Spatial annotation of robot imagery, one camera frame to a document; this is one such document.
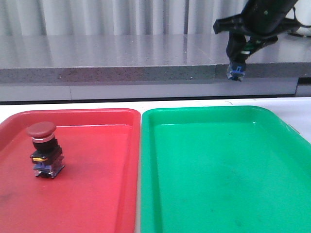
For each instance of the green mushroom push button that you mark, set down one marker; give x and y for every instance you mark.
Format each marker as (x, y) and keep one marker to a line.
(236, 71)

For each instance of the red mushroom push button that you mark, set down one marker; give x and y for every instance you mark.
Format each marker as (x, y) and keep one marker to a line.
(48, 159)

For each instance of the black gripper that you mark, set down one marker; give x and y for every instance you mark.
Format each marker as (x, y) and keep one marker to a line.
(262, 21)

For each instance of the green plastic tray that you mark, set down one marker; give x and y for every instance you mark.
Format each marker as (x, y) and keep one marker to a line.
(232, 169)

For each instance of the grey stone counter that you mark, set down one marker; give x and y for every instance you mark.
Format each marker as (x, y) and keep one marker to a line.
(97, 67)

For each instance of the red plastic tray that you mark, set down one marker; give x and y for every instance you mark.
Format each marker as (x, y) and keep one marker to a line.
(96, 190)

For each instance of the white appliance on counter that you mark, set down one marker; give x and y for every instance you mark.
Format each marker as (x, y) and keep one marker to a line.
(303, 15)

